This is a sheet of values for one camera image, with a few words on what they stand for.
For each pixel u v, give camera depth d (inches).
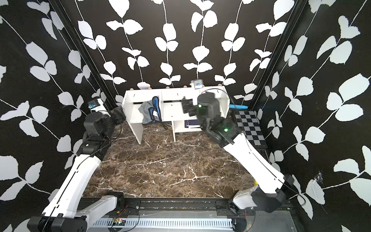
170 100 33.6
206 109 16.0
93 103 22.5
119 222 28.0
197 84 18.8
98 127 19.9
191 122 32.4
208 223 27.6
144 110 30.7
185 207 29.4
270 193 15.5
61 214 14.7
